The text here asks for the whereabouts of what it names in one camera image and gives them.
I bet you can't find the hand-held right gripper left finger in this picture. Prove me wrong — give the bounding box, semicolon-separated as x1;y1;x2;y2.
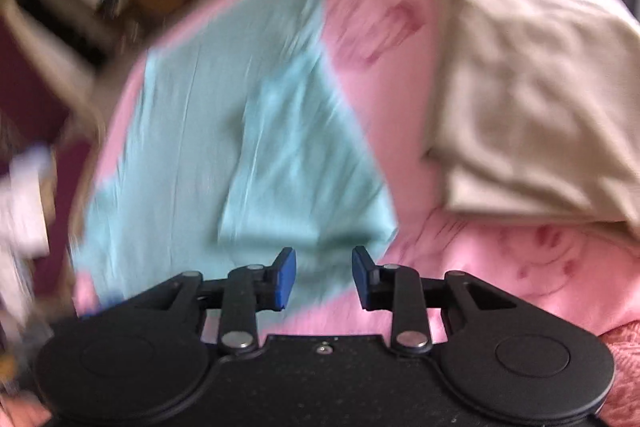
135;247;297;355

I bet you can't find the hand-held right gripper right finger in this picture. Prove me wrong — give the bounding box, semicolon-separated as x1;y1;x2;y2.
351;245;521;355

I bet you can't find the teal printed t-shirt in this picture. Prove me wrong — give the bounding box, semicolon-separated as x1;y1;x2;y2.
72;0;398;313

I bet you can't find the pink printed blanket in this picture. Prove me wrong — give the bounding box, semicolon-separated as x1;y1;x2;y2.
72;0;640;343

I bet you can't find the beige folded garment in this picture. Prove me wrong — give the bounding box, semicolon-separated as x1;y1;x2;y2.
422;0;640;225

